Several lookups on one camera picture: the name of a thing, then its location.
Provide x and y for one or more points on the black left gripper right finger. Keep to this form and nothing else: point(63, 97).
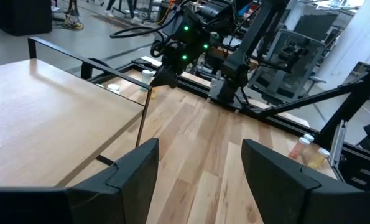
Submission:
point(275, 186)

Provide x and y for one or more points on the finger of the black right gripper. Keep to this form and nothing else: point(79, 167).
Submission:
point(167, 77)

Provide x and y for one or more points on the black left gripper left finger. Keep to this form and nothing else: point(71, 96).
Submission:
point(125, 186)

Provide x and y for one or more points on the teal medicine bottle white cap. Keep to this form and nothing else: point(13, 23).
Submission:
point(309, 137)
point(146, 74)

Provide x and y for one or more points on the clear plastic bottle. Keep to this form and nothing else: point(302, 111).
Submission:
point(298, 149)

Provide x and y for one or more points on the yellow medicine bottle white cap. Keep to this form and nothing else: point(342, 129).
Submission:
point(318, 158)

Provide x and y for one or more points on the pink medicine bottle white cap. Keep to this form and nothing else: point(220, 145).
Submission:
point(113, 87)

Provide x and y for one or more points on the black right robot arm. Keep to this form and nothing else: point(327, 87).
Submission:
point(250, 40)

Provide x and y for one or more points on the person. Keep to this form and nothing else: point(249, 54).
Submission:
point(110, 9)

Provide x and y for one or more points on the black cabinet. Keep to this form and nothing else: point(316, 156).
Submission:
point(23, 15)

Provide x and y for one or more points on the silver mount bracket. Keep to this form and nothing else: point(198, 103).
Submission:
point(338, 146)

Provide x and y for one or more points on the wooden shelf with black frame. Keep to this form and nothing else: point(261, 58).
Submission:
point(48, 124)

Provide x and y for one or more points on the black aluminium table frame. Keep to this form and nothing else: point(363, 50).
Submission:
point(349, 109)

